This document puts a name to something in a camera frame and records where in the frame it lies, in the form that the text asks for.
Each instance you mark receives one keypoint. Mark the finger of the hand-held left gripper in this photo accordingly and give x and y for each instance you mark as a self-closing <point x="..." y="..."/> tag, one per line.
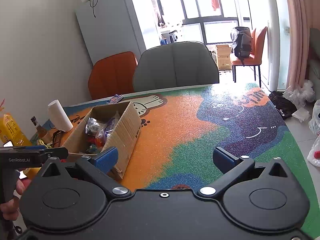
<point x="57" y="153"/>
<point x="37" y="148"/>

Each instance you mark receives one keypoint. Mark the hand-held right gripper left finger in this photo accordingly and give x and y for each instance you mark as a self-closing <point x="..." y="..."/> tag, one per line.
<point x="107" y="158"/>

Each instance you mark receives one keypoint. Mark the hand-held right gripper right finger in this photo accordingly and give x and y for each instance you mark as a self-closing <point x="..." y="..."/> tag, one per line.
<point x="222" y="158"/>

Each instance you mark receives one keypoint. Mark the green snack packet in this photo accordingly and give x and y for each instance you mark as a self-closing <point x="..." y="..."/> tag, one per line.
<point x="91" y="150"/>

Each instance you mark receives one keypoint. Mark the red snack packet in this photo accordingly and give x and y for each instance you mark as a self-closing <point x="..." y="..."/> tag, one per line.
<point x="92" y="141"/>

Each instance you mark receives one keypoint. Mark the cardboard box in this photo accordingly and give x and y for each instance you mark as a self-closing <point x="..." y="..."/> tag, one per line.
<point x="125" y="135"/>

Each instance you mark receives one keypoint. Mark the clear packet of cream bars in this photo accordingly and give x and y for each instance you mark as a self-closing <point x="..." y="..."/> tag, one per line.
<point x="93" y="126"/>

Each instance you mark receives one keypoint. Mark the person's left hand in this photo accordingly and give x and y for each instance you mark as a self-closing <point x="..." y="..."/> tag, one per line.
<point x="10" y="210"/>

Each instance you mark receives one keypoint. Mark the small yellow toy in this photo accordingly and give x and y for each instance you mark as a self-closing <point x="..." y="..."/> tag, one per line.
<point x="43" y="143"/>

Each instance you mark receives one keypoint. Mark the brown glass bottle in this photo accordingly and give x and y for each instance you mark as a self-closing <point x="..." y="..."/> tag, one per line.
<point x="41" y="131"/>

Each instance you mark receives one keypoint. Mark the smartphone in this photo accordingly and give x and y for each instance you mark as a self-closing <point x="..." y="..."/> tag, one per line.
<point x="8" y="144"/>

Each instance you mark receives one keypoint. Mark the yellow plastic bottle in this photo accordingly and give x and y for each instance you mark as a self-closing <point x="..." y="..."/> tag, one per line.
<point x="10" y="130"/>

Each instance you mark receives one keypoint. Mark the white paper towel roll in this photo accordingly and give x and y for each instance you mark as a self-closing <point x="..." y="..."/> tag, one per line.
<point x="60" y="116"/>

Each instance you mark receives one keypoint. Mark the colourful printed table mat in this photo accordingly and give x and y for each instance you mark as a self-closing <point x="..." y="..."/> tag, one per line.
<point x="175" y="135"/>

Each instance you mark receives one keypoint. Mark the small blue striped packet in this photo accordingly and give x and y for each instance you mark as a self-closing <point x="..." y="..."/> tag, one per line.
<point x="115" y="99"/>

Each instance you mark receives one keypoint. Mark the orange dining chair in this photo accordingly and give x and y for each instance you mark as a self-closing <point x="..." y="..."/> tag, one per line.
<point x="258" y="47"/>
<point x="112" y="75"/>

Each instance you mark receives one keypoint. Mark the white paper tissue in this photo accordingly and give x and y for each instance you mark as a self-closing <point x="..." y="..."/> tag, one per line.
<point x="301" y="114"/>

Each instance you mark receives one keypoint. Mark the red tube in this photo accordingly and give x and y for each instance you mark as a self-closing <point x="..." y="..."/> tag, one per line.
<point x="317" y="154"/>

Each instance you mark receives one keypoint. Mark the white bag with black print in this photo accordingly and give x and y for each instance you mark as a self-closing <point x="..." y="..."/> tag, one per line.
<point x="315" y="122"/>

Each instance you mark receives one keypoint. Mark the brown printed carton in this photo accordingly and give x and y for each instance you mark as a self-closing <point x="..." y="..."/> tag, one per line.
<point x="223" y="58"/>

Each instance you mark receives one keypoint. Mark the crumpled white plastic bag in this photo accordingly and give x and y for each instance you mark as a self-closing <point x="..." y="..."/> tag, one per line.
<point x="298" y="92"/>

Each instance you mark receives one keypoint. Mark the grey dining chair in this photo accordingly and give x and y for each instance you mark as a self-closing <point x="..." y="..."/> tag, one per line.
<point x="175" y="65"/>

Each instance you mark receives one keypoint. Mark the black backpack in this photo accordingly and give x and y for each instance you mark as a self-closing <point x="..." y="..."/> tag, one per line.
<point x="241" y="42"/>

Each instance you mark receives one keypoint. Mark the white refrigerator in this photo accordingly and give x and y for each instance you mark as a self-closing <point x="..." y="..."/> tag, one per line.
<point x="115" y="22"/>

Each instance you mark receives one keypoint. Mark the glass sliding door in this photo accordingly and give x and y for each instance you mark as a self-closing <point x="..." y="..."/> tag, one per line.
<point x="272" y="30"/>

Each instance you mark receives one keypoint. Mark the grey sofa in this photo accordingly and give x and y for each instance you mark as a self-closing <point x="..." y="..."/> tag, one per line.
<point x="314" y="55"/>

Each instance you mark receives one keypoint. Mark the black framed window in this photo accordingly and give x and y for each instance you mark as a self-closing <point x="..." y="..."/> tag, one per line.
<point x="207" y="20"/>

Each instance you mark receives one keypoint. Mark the pink curtain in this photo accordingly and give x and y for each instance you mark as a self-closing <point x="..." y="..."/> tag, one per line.
<point x="302" y="30"/>

